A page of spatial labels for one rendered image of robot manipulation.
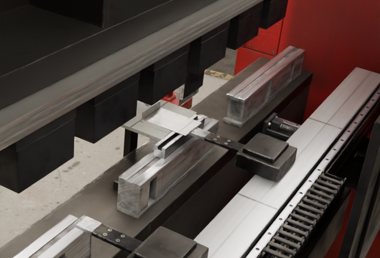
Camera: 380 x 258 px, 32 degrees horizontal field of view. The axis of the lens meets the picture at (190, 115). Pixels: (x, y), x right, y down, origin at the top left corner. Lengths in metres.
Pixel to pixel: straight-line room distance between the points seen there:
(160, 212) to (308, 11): 1.07
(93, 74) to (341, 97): 1.31
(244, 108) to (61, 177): 1.48
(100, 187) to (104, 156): 1.76
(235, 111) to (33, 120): 1.30
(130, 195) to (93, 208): 0.11
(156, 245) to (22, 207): 1.86
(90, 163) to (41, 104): 2.63
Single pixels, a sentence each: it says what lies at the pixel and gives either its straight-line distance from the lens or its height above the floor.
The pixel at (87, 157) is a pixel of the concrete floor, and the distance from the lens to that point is 3.39.
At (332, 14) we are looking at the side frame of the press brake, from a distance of 2.34.
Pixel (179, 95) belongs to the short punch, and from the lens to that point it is 1.58.
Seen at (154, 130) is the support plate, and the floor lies 1.00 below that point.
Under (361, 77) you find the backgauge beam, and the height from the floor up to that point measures 0.98.
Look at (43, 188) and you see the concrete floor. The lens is 3.16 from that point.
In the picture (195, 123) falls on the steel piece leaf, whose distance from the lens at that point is 1.69.
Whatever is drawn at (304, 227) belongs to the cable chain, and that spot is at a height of 1.04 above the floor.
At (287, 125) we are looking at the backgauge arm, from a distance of 2.05.
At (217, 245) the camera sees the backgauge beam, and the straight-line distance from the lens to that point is 1.32.
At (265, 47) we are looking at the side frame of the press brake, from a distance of 2.47.
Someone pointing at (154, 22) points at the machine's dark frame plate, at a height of 1.50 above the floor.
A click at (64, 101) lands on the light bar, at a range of 0.75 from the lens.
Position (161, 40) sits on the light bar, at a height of 1.48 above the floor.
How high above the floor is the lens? 1.82
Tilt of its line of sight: 28 degrees down
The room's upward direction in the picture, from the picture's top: 7 degrees clockwise
